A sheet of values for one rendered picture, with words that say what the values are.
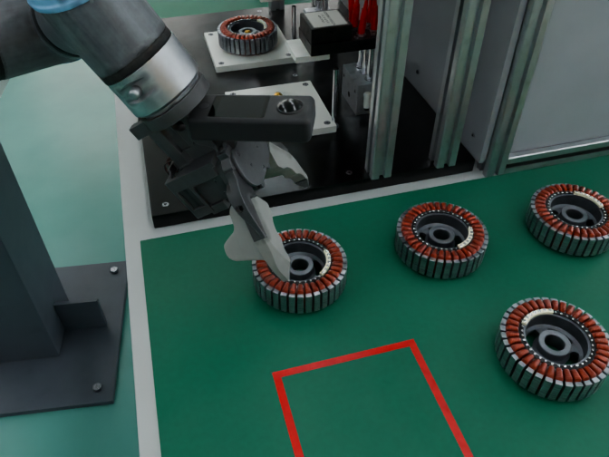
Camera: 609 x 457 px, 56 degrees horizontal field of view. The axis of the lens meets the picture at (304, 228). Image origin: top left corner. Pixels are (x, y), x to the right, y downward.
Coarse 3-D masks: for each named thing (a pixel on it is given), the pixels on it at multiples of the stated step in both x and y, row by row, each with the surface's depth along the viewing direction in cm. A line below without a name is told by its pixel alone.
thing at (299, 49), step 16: (304, 16) 85; (320, 16) 85; (336, 16) 85; (304, 32) 85; (320, 32) 82; (336, 32) 83; (352, 32) 84; (368, 32) 86; (288, 48) 87; (304, 48) 86; (320, 48) 84; (336, 48) 84; (352, 48) 85; (368, 48) 86; (368, 64) 89
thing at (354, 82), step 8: (344, 64) 94; (352, 64) 94; (344, 72) 94; (352, 72) 93; (360, 72) 92; (344, 80) 95; (352, 80) 92; (360, 80) 91; (368, 80) 90; (344, 88) 96; (352, 88) 92; (360, 88) 90; (368, 88) 90; (344, 96) 97; (352, 96) 93; (360, 96) 91; (352, 104) 94; (360, 104) 92; (360, 112) 93; (368, 112) 93
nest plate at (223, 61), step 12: (276, 24) 116; (216, 36) 112; (216, 48) 108; (276, 48) 108; (216, 60) 105; (228, 60) 105; (240, 60) 105; (252, 60) 105; (264, 60) 105; (276, 60) 105; (288, 60) 106
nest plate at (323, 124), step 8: (256, 88) 97; (264, 88) 97; (272, 88) 97; (280, 88) 97; (288, 88) 97; (296, 88) 97; (304, 88) 97; (312, 88) 97; (312, 96) 95; (320, 104) 93; (320, 112) 91; (328, 112) 91; (320, 120) 90; (328, 120) 90; (320, 128) 88; (328, 128) 89
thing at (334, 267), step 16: (288, 240) 69; (304, 240) 69; (320, 240) 69; (304, 256) 69; (320, 256) 69; (336, 256) 67; (256, 272) 66; (272, 272) 66; (304, 272) 67; (320, 272) 65; (336, 272) 65; (256, 288) 67; (272, 288) 64; (288, 288) 64; (304, 288) 64; (320, 288) 64; (336, 288) 65; (272, 304) 66; (288, 304) 64; (304, 304) 65; (320, 304) 65
